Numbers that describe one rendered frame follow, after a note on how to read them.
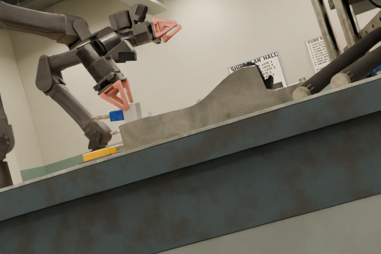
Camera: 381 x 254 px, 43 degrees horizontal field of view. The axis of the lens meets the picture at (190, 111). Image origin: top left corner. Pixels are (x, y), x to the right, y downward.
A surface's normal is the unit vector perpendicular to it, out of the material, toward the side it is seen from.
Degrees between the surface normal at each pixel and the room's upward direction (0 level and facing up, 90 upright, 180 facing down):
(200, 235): 90
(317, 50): 90
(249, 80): 90
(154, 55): 90
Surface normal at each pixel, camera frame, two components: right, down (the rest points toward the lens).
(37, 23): 0.59, -0.18
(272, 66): -0.29, 0.01
